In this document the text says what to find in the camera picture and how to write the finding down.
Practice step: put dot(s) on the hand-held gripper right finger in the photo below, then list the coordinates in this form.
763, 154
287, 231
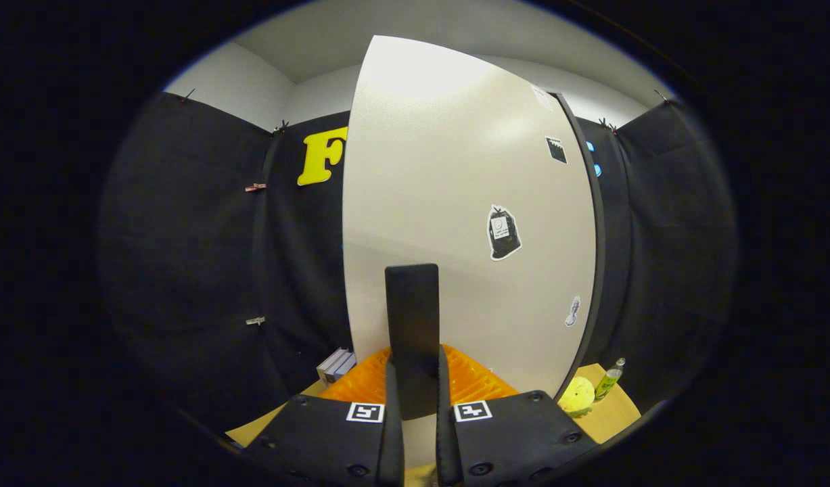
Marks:
447, 446

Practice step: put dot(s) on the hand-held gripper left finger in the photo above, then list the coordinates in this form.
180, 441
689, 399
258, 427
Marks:
393, 446

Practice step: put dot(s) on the grey shoe cabinet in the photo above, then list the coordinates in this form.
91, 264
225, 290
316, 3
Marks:
600, 257

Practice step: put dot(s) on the beige shoe cabinet door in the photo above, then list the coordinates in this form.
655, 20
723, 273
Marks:
442, 169

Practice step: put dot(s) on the white book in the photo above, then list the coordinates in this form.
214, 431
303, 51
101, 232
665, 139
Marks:
330, 365

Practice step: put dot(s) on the yellow plush toy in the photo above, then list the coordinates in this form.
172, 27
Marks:
577, 396

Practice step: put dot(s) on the green bottle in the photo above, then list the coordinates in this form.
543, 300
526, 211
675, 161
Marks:
607, 385

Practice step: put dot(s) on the silver clip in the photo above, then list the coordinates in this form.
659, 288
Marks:
255, 320

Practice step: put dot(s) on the black backdrop cloth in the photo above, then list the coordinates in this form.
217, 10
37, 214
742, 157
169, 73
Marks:
185, 257

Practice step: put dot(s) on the red clip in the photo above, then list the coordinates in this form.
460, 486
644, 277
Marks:
255, 187

